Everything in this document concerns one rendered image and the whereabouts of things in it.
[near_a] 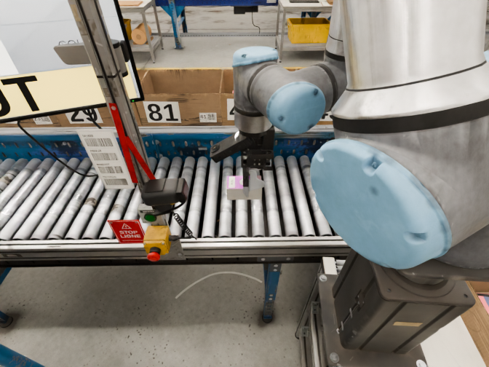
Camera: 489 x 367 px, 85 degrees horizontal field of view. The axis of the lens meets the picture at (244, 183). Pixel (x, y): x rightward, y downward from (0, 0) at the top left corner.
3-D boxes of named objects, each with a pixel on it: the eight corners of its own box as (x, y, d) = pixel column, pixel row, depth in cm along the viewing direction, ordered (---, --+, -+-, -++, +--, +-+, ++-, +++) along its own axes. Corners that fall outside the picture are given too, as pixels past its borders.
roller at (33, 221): (19, 250, 103) (6, 244, 100) (78, 164, 141) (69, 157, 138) (27, 246, 102) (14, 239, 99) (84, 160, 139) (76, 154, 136)
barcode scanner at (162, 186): (191, 215, 77) (180, 190, 69) (151, 220, 78) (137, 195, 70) (194, 199, 81) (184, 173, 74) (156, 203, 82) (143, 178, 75)
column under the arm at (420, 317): (429, 375, 70) (519, 330, 47) (327, 365, 71) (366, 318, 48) (396, 279, 88) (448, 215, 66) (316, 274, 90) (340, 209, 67)
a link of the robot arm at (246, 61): (246, 60, 48) (223, 44, 54) (246, 122, 56) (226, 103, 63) (290, 52, 51) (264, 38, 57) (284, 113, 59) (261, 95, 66)
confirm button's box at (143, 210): (142, 225, 84) (135, 210, 79) (144, 217, 86) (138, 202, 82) (164, 224, 84) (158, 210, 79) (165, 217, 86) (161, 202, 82)
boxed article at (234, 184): (261, 199, 78) (262, 188, 75) (226, 199, 78) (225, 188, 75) (260, 186, 82) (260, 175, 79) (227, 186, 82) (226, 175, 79)
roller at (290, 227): (285, 245, 104) (287, 237, 100) (273, 161, 142) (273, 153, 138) (298, 245, 104) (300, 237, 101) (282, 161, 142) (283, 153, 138)
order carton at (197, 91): (142, 127, 132) (132, 94, 120) (155, 99, 153) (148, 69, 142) (222, 126, 132) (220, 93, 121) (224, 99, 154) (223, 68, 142)
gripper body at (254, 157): (272, 173, 70) (276, 133, 62) (239, 173, 70) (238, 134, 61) (269, 155, 75) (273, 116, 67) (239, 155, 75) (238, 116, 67)
